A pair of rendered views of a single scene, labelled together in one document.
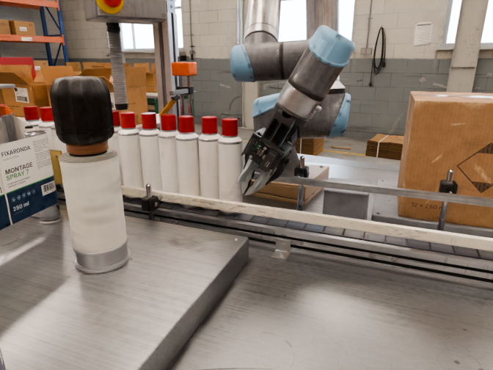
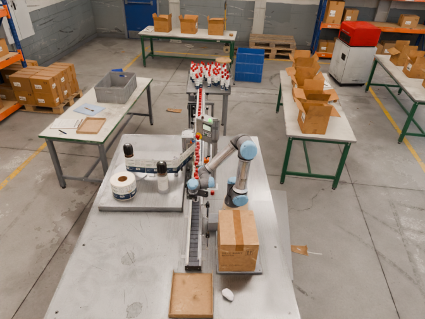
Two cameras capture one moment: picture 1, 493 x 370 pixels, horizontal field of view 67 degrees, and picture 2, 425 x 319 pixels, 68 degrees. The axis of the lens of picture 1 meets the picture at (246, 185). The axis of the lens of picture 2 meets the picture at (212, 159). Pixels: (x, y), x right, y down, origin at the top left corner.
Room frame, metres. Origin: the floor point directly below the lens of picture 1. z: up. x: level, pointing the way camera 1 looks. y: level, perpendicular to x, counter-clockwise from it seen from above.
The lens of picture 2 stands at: (0.14, -1.80, 2.67)
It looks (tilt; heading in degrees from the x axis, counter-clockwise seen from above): 35 degrees down; 67
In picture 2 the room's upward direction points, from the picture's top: 2 degrees clockwise
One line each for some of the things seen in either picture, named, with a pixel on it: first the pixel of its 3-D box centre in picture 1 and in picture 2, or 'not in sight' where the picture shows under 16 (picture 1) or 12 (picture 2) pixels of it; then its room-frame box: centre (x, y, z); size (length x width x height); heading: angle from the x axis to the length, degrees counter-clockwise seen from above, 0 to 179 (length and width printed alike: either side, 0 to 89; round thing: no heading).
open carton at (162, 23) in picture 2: not in sight; (162, 22); (2.01, 5.93, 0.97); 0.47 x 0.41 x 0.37; 57
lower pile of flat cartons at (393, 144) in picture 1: (395, 147); not in sight; (4.78, -1.95, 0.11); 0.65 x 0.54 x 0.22; 58
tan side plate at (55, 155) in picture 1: (48, 166); not in sight; (0.92, 0.51, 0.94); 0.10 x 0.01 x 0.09; 69
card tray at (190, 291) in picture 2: not in sight; (191, 292); (0.49, -0.72, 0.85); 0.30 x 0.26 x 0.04; 69
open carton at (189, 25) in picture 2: not in sight; (188, 23); (2.55, 5.61, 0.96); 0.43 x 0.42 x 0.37; 148
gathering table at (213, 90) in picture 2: not in sight; (208, 107); (1.79, 2.38, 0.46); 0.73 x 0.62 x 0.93; 69
